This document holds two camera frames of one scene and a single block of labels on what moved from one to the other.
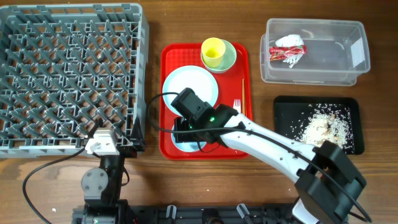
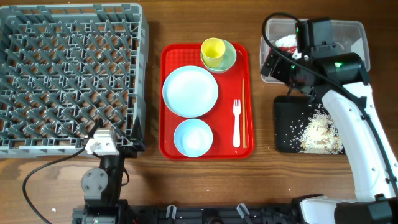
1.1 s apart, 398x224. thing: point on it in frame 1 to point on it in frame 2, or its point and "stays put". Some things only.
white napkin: x=290 y=40 stays put
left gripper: x=130 y=150 stays put
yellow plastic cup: x=212 y=50 stays put
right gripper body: x=181 y=123 to x=289 y=74
